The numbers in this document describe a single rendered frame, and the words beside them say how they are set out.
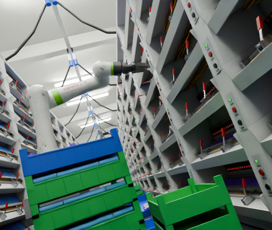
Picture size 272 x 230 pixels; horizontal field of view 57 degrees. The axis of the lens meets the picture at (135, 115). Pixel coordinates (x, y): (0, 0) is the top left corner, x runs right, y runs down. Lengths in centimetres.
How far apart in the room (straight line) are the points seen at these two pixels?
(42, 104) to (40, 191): 88
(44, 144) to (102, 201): 80
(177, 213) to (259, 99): 41
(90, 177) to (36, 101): 89
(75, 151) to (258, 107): 56
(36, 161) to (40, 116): 80
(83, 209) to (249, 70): 60
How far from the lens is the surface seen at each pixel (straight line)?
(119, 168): 80
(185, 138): 145
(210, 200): 77
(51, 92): 176
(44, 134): 153
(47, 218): 77
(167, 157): 213
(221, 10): 81
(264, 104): 83
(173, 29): 117
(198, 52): 98
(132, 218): 81
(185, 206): 74
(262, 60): 69
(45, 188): 77
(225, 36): 88
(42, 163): 78
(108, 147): 81
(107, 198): 79
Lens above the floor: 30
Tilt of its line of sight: 14 degrees up
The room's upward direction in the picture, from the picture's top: 18 degrees counter-clockwise
